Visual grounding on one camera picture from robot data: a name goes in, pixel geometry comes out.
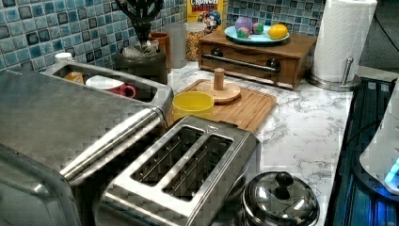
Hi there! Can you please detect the purple toy eggplant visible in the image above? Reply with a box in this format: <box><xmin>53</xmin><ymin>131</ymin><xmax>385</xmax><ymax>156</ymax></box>
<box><xmin>234</xmin><ymin>17</ymin><xmax>253</xmax><ymax>31</ymax></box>

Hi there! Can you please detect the steel pot lid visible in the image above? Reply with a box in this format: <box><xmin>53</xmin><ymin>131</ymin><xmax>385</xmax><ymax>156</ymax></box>
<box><xmin>241</xmin><ymin>171</ymin><xmax>320</xmax><ymax>226</ymax></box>

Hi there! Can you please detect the paper towel roll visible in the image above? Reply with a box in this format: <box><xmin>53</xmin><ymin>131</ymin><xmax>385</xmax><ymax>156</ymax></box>
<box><xmin>311</xmin><ymin>0</ymin><xmax>377</xmax><ymax>82</ymax></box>

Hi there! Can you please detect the frosted glass tumbler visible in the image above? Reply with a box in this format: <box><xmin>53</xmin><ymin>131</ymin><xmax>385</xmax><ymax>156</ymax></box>
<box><xmin>164</xmin><ymin>22</ymin><xmax>186</xmax><ymax>69</ymax></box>

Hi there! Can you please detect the small green pink toy ball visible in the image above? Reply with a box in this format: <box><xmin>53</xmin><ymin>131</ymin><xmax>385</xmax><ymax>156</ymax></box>
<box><xmin>252</xmin><ymin>23</ymin><xmax>263</xmax><ymax>35</ymax></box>

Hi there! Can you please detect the white bottle cap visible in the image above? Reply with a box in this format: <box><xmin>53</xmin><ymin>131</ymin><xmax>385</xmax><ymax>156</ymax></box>
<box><xmin>55</xmin><ymin>52</ymin><xmax>72</xmax><ymax>62</ymax></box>

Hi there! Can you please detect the orange item in rack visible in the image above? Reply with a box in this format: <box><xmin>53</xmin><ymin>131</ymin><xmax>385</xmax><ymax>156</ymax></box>
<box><xmin>65</xmin><ymin>72</ymin><xmax>84</xmax><ymax>84</ymax></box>

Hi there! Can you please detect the pink mug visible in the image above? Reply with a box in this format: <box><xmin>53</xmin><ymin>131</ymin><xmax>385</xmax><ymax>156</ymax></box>
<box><xmin>86</xmin><ymin>75</ymin><xmax>136</xmax><ymax>98</ymax></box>

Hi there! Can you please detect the stainless toaster oven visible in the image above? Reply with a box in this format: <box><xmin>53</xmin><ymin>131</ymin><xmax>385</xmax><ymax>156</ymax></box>
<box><xmin>0</xmin><ymin>68</ymin><xmax>166</xmax><ymax>226</ymax></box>

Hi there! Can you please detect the grey dish rack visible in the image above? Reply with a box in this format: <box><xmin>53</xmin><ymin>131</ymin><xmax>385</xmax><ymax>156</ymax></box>
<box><xmin>45</xmin><ymin>61</ymin><xmax>173</xmax><ymax>114</ymax></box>

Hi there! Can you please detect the yellow toy lemon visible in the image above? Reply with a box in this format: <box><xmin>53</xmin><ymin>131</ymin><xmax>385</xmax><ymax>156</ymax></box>
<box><xmin>267</xmin><ymin>24</ymin><xmax>288</xmax><ymax>40</ymax></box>

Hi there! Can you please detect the cereal box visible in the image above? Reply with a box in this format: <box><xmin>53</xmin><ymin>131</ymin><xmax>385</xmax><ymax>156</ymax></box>
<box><xmin>186</xmin><ymin>0</ymin><xmax>225</xmax><ymax>32</ymax></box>

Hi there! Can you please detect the yellow plastic cup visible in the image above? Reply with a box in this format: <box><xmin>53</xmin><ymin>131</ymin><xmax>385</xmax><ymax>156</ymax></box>
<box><xmin>172</xmin><ymin>91</ymin><xmax>215</xmax><ymax>121</ymax></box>

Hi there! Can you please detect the bamboo cutting board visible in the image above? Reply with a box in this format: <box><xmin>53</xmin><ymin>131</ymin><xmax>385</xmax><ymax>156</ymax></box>
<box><xmin>166</xmin><ymin>78</ymin><xmax>278</xmax><ymax>134</ymax></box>

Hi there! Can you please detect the glass cereal jar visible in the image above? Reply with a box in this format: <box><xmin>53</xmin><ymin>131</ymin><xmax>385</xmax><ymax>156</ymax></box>
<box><xmin>185</xmin><ymin>23</ymin><xmax>206</xmax><ymax>61</ymax></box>

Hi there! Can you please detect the green pink toy fruit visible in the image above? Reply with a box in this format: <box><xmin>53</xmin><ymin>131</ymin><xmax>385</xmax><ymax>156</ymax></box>
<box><xmin>236</xmin><ymin>27</ymin><xmax>250</xmax><ymax>39</ymax></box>

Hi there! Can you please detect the brown wooden cup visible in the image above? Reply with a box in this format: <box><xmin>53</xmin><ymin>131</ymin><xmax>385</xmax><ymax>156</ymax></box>
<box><xmin>150</xmin><ymin>32</ymin><xmax>171</xmax><ymax>73</ymax></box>

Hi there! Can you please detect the light blue plate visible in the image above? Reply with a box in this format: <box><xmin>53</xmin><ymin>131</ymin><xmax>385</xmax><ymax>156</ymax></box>
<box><xmin>224</xmin><ymin>25</ymin><xmax>290</xmax><ymax>44</ymax></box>

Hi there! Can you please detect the round wooden lid with knob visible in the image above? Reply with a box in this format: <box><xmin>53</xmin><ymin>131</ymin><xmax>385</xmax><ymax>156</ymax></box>
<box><xmin>196</xmin><ymin>68</ymin><xmax>241</xmax><ymax>104</ymax></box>

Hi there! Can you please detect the stainless steel toaster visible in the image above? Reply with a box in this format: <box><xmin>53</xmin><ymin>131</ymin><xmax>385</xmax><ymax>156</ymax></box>
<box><xmin>99</xmin><ymin>116</ymin><xmax>260</xmax><ymax>226</ymax></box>

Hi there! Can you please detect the steel paper towel holder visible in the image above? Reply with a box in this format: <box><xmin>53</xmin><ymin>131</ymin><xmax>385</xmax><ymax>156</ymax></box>
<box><xmin>306</xmin><ymin>56</ymin><xmax>361</xmax><ymax>92</ymax></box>

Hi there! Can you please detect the wooden drawer box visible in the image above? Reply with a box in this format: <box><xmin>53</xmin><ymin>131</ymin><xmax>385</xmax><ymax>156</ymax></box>
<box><xmin>199</xmin><ymin>31</ymin><xmax>316</xmax><ymax>89</ymax></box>

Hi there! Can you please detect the dark utensil holder pot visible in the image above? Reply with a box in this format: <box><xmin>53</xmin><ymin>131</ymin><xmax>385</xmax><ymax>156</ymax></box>
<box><xmin>114</xmin><ymin>46</ymin><xmax>168</xmax><ymax>85</ymax></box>

